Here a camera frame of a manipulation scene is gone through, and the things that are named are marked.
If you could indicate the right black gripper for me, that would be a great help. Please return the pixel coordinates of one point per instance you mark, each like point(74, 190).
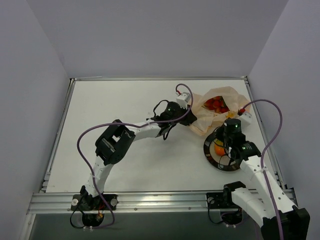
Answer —
point(225, 135)

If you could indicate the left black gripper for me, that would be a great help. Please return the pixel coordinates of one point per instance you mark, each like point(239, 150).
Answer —
point(189, 118)

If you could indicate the orange green fake mango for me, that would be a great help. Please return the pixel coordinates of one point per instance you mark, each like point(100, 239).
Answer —
point(219, 147)

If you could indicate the red fake lychee bunch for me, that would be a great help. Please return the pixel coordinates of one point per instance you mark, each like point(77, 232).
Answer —
point(216, 104)

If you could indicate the translucent beige plastic bag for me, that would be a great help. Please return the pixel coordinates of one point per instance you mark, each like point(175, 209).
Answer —
point(207, 119)

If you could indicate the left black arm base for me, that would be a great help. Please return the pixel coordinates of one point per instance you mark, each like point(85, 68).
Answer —
point(92, 210)

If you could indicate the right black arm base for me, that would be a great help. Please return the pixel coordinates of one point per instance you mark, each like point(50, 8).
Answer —
point(230, 215)

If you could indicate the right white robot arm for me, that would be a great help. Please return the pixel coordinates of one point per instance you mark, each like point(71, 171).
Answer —
point(278, 217)

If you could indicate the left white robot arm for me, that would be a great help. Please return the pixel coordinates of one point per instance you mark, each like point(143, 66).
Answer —
point(113, 144)

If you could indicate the black rimmed white plate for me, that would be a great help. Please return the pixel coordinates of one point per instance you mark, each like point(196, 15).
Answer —
point(217, 156)

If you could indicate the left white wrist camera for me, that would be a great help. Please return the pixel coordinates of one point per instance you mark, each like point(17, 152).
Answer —
point(182, 99)

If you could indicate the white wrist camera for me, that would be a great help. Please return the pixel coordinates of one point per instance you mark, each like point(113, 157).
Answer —
point(182, 99)
point(245, 118)

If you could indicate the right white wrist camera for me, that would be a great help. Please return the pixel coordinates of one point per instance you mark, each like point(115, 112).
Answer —
point(245, 118)

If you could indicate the aluminium front rail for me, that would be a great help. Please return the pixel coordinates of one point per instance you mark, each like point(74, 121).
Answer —
point(127, 202)

